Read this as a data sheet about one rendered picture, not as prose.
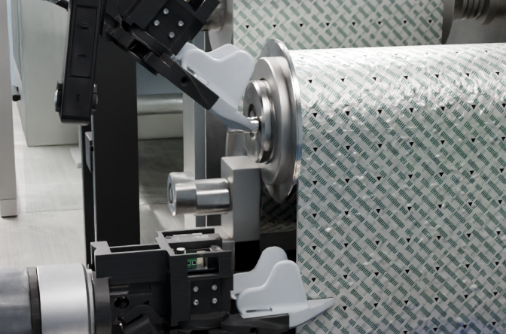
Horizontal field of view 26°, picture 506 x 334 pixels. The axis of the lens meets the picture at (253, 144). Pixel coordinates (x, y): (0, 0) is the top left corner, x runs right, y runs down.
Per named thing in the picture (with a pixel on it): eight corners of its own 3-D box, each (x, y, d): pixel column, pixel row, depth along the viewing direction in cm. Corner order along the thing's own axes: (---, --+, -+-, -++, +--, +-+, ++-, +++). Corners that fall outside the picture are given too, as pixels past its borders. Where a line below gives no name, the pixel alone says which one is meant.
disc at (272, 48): (254, 182, 107) (253, 31, 105) (258, 181, 108) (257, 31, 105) (297, 220, 93) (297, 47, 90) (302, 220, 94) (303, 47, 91)
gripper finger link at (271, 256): (331, 247, 97) (230, 256, 94) (330, 311, 98) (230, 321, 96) (320, 238, 100) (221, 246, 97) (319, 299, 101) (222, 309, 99)
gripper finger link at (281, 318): (293, 320, 92) (190, 329, 90) (293, 337, 92) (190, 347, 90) (279, 300, 96) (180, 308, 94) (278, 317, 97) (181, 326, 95)
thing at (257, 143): (241, 77, 102) (262, 83, 94) (262, 76, 102) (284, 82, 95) (242, 156, 103) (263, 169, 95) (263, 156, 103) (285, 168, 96)
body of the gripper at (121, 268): (241, 251, 90) (94, 263, 87) (241, 349, 92) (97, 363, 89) (220, 225, 97) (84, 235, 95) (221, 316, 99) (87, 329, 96)
